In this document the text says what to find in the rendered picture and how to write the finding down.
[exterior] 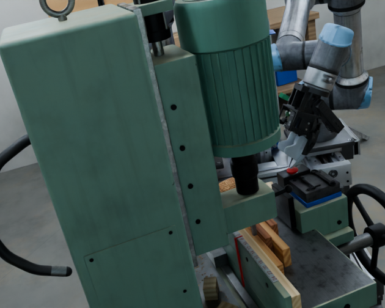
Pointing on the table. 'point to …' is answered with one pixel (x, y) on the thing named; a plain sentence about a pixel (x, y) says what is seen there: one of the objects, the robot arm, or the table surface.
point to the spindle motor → (233, 72)
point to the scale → (256, 258)
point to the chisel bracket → (248, 208)
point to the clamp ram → (285, 206)
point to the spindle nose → (245, 174)
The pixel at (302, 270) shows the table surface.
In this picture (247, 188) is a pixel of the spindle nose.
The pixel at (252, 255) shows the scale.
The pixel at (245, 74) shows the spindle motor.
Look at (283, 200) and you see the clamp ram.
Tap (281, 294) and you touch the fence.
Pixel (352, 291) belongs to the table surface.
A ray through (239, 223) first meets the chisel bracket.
